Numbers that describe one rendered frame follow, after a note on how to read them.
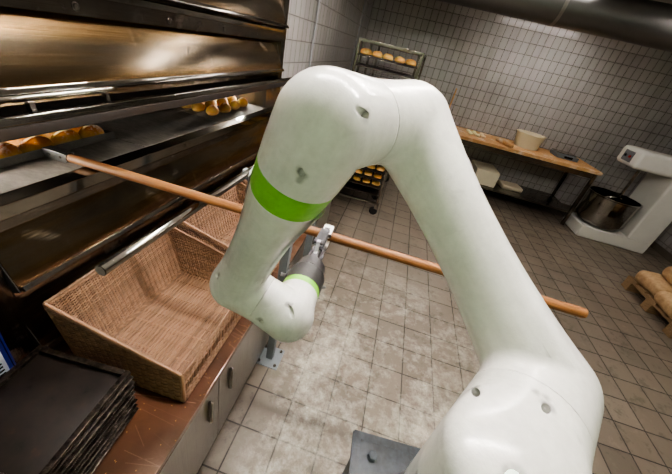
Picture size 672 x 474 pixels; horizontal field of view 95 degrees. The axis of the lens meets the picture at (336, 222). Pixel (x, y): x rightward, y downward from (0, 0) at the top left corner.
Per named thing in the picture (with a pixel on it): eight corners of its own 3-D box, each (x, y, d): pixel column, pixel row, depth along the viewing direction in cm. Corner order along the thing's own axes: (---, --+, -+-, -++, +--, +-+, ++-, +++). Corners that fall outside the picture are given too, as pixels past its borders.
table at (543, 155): (427, 187, 500) (448, 132, 455) (426, 171, 569) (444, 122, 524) (566, 226, 478) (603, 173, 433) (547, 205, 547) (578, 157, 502)
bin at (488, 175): (471, 182, 495) (478, 168, 483) (466, 172, 538) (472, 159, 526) (493, 188, 492) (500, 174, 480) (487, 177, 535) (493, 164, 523)
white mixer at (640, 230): (574, 237, 449) (637, 150, 383) (557, 217, 506) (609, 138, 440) (647, 257, 439) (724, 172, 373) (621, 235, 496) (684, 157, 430)
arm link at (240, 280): (308, 238, 41) (335, 192, 49) (233, 189, 40) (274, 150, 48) (240, 328, 66) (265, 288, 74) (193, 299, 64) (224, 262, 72)
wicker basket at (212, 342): (58, 359, 108) (35, 303, 94) (168, 265, 156) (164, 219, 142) (185, 406, 103) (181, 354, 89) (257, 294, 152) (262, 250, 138)
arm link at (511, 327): (631, 407, 40) (444, 63, 47) (618, 514, 29) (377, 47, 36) (528, 401, 49) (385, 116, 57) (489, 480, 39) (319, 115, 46)
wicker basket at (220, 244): (174, 261, 160) (170, 216, 146) (232, 214, 208) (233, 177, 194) (260, 291, 154) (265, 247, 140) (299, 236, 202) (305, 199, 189)
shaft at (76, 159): (581, 313, 92) (587, 306, 91) (586, 321, 89) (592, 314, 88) (75, 160, 107) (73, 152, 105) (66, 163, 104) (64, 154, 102)
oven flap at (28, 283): (15, 291, 88) (-31, 230, 79) (271, 144, 242) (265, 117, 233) (26, 292, 87) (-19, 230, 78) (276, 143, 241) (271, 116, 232)
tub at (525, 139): (514, 146, 467) (521, 132, 457) (507, 140, 504) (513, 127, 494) (543, 154, 463) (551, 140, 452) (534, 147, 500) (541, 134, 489)
